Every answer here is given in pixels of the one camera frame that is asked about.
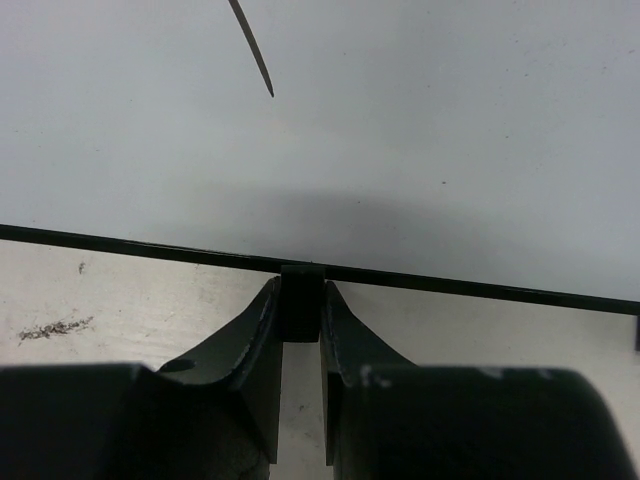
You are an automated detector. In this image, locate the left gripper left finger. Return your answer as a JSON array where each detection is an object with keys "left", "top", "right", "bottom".
[{"left": 1, "top": 278, "right": 282, "bottom": 479}]

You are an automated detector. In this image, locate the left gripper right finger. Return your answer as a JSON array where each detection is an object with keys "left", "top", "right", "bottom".
[{"left": 320, "top": 283, "right": 636, "bottom": 479}]

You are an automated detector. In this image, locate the black whiteboard stand foot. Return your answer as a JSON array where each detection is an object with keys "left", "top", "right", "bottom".
[{"left": 278, "top": 265, "right": 325, "bottom": 343}]

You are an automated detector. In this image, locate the white whiteboard black frame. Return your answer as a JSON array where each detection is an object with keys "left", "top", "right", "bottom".
[{"left": 1, "top": 1, "right": 639, "bottom": 315}]

